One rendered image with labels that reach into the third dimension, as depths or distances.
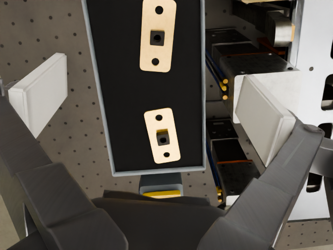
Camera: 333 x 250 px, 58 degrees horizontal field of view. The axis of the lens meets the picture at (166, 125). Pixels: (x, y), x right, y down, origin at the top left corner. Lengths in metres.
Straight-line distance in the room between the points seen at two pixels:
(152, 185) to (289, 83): 0.26
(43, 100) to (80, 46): 0.71
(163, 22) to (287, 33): 0.18
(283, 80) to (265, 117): 0.31
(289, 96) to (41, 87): 0.39
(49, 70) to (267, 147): 0.12
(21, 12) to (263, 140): 0.80
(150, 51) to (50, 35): 0.54
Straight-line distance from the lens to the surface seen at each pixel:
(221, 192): 0.68
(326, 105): 0.68
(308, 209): 0.80
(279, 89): 0.48
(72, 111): 0.94
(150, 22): 0.37
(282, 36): 0.46
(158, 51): 0.38
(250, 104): 0.19
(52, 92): 0.18
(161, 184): 0.49
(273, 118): 0.16
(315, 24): 0.60
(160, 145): 0.42
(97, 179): 1.05
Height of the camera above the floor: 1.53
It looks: 63 degrees down
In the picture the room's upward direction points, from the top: 176 degrees clockwise
